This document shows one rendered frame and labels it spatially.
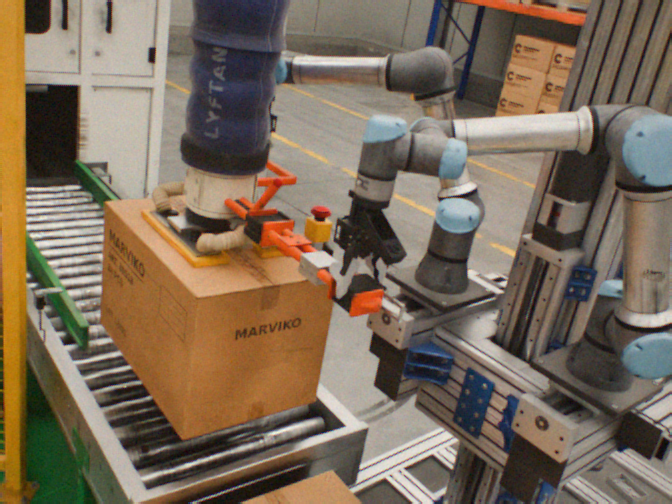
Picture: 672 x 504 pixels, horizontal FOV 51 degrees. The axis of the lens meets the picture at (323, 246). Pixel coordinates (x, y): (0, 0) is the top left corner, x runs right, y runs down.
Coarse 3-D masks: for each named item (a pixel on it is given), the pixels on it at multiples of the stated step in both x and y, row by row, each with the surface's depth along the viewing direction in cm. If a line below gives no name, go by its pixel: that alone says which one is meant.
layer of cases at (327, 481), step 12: (312, 480) 186; (324, 480) 187; (336, 480) 188; (276, 492) 180; (288, 492) 181; (300, 492) 181; (312, 492) 182; (324, 492) 183; (336, 492) 184; (348, 492) 184
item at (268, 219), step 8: (248, 216) 163; (256, 216) 166; (264, 216) 167; (272, 216) 168; (280, 216) 168; (288, 216) 167; (248, 224) 165; (256, 224) 161; (264, 224) 160; (272, 224) 161; (280, 224) 162; (288, 224) 163; (248, 232) 164; (256, 232) 163; (264, 232) 160; (280, 232) 163; (256, 240) 162; (264, 240) 161
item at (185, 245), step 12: (144, 216) 190; (156, 216) 188; (156, 228) 184; (168, 228) 182; (168, 240) 179; (180, 240) 176; (192, 240) 176; (180, 252) 173; (192, 252) 171; (216, 252) 173; (192, 264) 168; (204, 264) 169; (216, 264) 172
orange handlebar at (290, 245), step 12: (276, 168) 207; (264, 180) 195; (288, 180) 199; (228, 204) 175; (252, 204) 175; (276, 240) 158; (288, 240) 156; (300, 240) 157; (288, 252) 154; (300, 252) 152; (312, 252) 154; (324, 276) 144; (372, 300) 137
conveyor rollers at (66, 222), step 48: (48, 192) 343; (48, 240) 291; (96, 240) 301; (96, 288) 261; (96, 336) 236; (96, 384) 211; (144, 432) 194; (240, 432) 203; (288, 432) 202; (144, 480) 177
